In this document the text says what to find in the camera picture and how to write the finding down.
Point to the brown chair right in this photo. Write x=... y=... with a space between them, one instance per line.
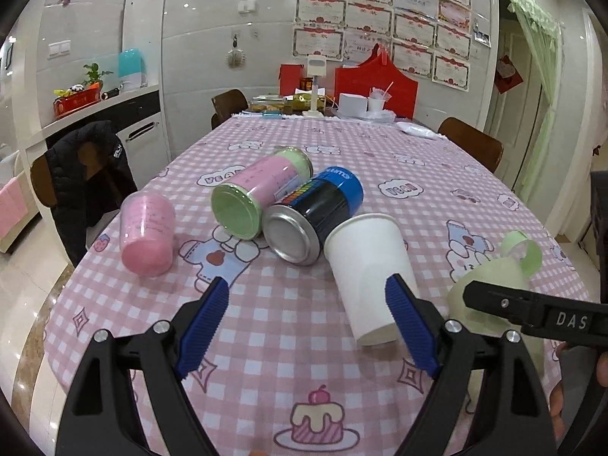
x=484 y=148

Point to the small red box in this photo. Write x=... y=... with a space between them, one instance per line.
x=289 y=78

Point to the clear cup with straw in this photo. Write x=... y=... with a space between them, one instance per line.
x=379 y=97

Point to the green door curtain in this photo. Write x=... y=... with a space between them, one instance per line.
x=543 y=34

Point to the pink plastic cup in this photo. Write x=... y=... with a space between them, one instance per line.
x=147 y=230

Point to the white folded cloth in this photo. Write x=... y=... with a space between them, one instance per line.
x=415 y=130

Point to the wall switch plate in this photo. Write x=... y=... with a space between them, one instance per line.
x=57 y=49

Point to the white paper cup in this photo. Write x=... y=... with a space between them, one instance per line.
x=363 y=252

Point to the brown chair far left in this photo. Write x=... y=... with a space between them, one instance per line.
x=226 y=104

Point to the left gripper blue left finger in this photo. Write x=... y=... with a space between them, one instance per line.
x=167 y=356

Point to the white sideboard cabinet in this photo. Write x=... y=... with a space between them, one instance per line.
x=136 y=120

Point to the white door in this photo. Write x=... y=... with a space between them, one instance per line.
x=510 y=113

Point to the red planter with plant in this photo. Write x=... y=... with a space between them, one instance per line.
x=80 y=95

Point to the black jacket on chair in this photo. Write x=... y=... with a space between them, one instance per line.
x=91 y=176

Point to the white desk lamp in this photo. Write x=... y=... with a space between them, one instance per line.
x=316 y=68

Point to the pale green plastic cup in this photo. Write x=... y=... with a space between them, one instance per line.
x=475 y=292

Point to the white square box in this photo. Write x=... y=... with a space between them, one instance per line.
x=352 y=105

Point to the teal humidifier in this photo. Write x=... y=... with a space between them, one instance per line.
x=132 y=71

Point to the brown chair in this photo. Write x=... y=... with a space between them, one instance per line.
x=484 y=148
x=226 y=104

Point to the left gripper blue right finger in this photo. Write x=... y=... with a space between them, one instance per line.
x=445 y=350

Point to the red diamond door decoration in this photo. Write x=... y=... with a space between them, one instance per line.
x=506 y=76

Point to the small clear green cup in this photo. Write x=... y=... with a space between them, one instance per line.
x=524 y=250

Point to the black and blue can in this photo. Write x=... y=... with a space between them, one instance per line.
x=296 y=228

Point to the red gift bag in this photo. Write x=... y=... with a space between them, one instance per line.
x=379 y=72

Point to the pink and green can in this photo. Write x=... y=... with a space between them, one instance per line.
x=238 y=203

